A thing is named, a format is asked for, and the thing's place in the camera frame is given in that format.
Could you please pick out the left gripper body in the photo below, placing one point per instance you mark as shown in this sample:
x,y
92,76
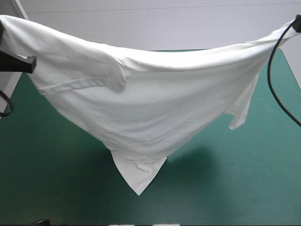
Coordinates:
x,y
1,33

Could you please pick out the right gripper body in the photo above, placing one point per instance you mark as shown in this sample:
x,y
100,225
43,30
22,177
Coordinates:
x,y
298,22

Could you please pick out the white T-shirt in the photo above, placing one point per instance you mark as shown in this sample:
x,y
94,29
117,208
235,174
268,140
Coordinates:
x,y
150,99

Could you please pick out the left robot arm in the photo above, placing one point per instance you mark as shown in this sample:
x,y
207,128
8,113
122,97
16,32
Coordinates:
x,y
42,223

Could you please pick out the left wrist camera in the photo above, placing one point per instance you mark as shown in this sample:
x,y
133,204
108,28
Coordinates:
x,y
16,64

